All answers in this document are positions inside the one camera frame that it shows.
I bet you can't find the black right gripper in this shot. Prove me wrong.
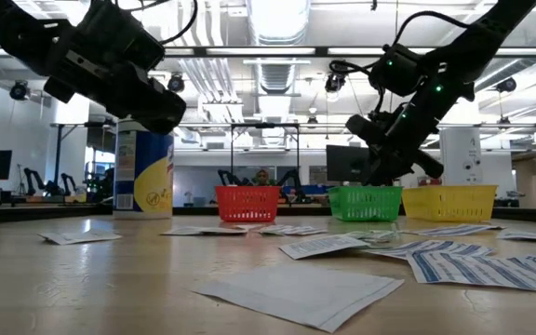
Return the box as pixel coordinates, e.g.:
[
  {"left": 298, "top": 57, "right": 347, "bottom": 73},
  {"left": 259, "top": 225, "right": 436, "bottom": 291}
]
[{"left": 365, "top": 98, "right": 445, "bottom": 186}]

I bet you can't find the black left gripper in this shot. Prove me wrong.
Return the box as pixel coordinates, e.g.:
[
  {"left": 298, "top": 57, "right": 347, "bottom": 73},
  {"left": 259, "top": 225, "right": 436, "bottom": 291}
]
[{"left": 44, "top": 46, "right": 188, "bottom": 135}]

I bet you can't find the white packet with green print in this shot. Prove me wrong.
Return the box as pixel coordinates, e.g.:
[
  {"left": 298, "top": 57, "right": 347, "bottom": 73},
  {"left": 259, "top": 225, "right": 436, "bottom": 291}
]
[{"left": 345, "top": 229, "right": 402, "bottom": 244}]

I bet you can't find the white packet with grey print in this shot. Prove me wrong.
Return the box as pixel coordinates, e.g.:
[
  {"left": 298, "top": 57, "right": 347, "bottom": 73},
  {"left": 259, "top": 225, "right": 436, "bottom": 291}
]
[
  {"left": 36, "top": 227, "right": 123, "bottom": 246},
  {"left": 498, "top": 230, "right": 536, "bottom": 246}
]

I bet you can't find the green plastic basket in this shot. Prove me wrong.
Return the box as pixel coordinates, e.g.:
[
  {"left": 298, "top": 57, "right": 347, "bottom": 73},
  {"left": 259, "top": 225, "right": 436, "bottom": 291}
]
[{"left": 327, "top": 185, "right": 404, "bottom": 222}]

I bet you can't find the white blue yellow wipes canister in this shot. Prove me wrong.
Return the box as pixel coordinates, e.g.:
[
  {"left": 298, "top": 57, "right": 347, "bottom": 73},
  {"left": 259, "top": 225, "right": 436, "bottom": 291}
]
[{"left": 113, "top": 115, "right": 175, "bottom": 221}]

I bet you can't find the yellow plastic basket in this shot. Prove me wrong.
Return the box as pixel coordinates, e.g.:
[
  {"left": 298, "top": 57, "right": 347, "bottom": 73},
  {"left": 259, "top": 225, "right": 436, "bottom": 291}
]
[{"left": 401, "top": 184, "right": 499, "bottom": 222}]

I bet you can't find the white background cabinet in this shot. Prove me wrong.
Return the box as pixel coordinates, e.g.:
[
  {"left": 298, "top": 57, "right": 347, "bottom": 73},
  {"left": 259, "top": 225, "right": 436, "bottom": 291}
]
[{"left": 438, "top": 127, "right": 484, "bottom": 187}]

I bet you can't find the red plastic basket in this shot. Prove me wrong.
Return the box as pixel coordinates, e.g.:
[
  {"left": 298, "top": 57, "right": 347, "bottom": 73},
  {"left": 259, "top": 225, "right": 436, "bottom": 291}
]
[{"left": 215, "top": 185, "right": 282, "bottom": 223}]

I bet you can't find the wide blue striped bandage packet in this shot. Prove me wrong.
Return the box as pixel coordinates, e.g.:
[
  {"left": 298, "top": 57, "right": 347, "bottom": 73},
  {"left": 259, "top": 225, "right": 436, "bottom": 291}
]
[{"left": 406, "top": 250, "right": 536, "bottom": 295}]

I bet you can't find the large plain white gauze packet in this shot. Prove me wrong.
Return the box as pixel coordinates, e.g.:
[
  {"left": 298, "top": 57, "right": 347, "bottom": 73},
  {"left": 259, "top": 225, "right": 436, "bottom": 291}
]
[{"left": 192, "top": 262, "right": 405, "bottom": 333}]

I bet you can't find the black ceiling mounted camera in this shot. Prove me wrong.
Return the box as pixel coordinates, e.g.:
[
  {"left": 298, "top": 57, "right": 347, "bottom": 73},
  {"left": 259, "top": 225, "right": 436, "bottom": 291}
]
[
  {"left": 167, "top": 73, "right": 186, "bottom": 94},
  {"left": 9, "top": 80, "right": 30, "bottom": 101},
  {"left": 495, "top": 76, "right": 518, "bottom": 93}
]

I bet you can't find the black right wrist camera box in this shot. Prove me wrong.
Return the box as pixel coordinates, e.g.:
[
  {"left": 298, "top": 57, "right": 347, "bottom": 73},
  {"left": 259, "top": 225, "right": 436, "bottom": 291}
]
[{"left": 344, "top": 113, "right": 387, "bottom": 147}]

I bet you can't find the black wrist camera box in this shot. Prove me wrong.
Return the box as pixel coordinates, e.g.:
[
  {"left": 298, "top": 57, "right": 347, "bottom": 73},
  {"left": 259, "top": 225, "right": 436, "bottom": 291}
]
[
  {"left": 344, "top": 113, "right": 387, "bottom": 147},
  {"left": 79, "top": 0, "right": 168, "bottom": 72}
]

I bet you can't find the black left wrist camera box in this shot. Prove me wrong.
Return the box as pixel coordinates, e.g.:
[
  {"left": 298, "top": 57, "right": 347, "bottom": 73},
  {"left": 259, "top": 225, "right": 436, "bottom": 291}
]
[{"left": 79, "top": 0, "right": 168, "bottom": 72}]

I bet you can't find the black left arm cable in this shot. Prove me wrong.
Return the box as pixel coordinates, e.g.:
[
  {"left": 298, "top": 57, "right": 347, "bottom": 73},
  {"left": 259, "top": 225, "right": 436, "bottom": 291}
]
[{"left": 114, "top": 0, "right": 199, "bottom": 47}]

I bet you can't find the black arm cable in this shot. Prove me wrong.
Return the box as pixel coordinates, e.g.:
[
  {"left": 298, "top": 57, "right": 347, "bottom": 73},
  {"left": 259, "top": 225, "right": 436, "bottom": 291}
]
[
  {"left": 328, "top": 9, "right": 472, "bottom": 113},
  {"left": 114, "top": 0, "right": 199, "bottom": 47}
]

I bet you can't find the black hanging overhead camera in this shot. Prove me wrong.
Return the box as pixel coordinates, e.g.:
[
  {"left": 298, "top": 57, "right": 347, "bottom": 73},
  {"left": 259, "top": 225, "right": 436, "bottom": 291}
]
[{"left": 324, "top": 72, "right": 347, "bottom": 94}]

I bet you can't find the black background frame post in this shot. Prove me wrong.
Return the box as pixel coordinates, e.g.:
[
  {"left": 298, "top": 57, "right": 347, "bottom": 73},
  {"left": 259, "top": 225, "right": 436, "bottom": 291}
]
[{"left": 49, "top": 121, "right": 115, "bottom": 197}]

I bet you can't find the black background frame stand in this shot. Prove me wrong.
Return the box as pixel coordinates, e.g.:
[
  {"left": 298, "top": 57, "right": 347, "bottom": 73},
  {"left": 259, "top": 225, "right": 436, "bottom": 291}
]
[{"left": 229, "top": 123, "right": 301, "bottom": 187}]

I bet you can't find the silver ceiling air duct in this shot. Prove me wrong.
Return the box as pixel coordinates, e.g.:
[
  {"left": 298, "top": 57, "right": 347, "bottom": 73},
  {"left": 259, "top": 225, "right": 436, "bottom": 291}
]
[{"left": 246, "top": 0, "right": 312, "bottom": 146}]

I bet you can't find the black overhead frame light bar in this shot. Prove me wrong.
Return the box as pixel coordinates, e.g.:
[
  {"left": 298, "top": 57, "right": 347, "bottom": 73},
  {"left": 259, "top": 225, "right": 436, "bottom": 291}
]
[{"left": 0, "top": 45, "right": 536, "bottom": 60}]

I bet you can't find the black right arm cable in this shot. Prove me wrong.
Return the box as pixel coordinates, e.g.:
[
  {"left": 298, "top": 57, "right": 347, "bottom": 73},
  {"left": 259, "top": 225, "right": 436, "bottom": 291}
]
[{"left": 328, "top": 9, "right": 472, "bottom": 113}]

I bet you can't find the black table edge rail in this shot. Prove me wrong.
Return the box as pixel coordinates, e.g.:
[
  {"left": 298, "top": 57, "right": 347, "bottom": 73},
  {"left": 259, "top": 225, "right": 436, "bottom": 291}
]
[{"left": 0, "top": 203, "right": 536, "bottom": 225}]

